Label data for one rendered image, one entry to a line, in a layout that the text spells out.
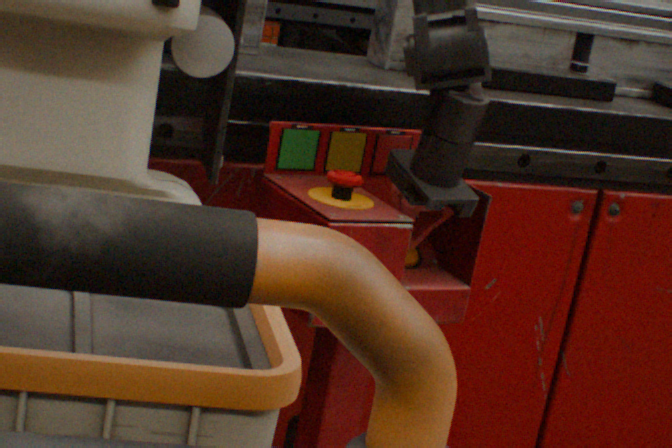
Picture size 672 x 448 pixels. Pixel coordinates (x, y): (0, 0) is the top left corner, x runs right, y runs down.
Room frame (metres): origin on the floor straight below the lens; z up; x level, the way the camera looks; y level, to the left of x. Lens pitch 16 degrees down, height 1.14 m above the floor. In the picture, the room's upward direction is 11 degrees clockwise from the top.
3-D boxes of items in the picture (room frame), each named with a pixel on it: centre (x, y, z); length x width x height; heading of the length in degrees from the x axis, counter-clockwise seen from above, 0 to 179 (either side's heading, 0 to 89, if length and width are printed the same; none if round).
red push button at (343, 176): (1.36, 0.00, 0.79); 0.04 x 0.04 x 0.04
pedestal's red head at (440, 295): (1.39, -0.04, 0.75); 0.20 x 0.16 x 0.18; 122
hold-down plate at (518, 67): (1.74, -0.20, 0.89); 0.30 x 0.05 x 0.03; 116
